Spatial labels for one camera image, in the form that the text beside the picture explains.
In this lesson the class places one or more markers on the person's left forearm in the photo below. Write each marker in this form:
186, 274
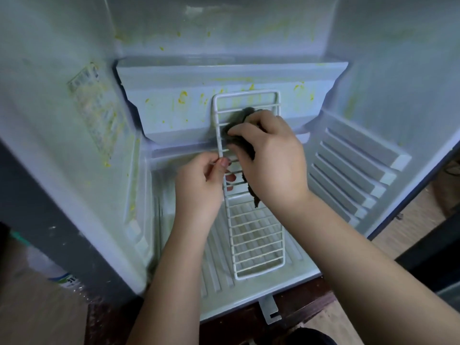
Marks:
169, 298

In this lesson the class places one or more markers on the person's left hand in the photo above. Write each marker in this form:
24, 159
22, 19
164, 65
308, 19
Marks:
198, 194

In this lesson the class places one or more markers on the green cap water bottle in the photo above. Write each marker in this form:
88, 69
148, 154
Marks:
47, 266

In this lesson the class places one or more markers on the person's right hand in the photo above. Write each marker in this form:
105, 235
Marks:
269, 161

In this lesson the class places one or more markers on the person's right forearm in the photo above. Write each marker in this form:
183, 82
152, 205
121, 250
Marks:
366, 276

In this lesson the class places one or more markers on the fridge door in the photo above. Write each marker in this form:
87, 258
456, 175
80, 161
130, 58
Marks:
435, 262

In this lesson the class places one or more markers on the grey mini fridge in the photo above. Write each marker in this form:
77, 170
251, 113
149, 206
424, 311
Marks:
72, 212

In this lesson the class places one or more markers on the dark red wooden stand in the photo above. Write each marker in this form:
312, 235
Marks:
302, 309

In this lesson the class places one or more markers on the dark grey cloth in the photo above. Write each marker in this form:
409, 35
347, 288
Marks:
241, 140

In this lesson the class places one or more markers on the person's dark trousers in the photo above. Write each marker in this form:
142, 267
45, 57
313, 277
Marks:
309, 337

